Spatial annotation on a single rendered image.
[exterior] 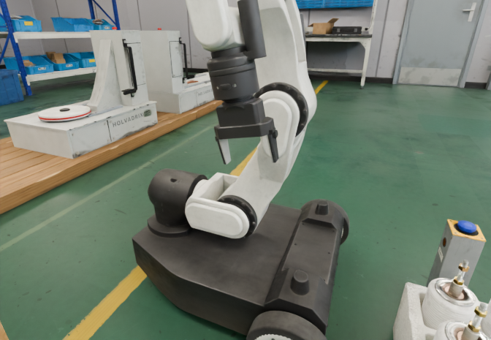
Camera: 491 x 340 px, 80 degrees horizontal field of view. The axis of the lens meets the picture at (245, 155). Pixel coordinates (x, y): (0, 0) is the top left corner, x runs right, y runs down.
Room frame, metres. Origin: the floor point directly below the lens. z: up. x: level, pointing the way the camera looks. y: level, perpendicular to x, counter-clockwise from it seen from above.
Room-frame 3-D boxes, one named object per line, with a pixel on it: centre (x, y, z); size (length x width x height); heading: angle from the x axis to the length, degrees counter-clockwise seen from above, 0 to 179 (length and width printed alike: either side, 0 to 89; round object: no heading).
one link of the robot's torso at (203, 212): (0.80, 0.05, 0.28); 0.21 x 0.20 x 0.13; 68
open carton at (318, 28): (5.05, -1.24, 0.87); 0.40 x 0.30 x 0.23; 54
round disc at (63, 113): (1.89, 1.19, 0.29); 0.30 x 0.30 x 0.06
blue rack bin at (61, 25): (5.09, 2.75, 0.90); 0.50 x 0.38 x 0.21; 66
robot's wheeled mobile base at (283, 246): (0.78, 0.03, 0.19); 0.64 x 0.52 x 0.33; 68
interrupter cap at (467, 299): (0.48, -0.47, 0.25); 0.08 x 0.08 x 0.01
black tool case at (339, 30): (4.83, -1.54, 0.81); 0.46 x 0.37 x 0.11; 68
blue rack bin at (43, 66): (4.28, 3.05, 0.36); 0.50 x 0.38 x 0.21; 69
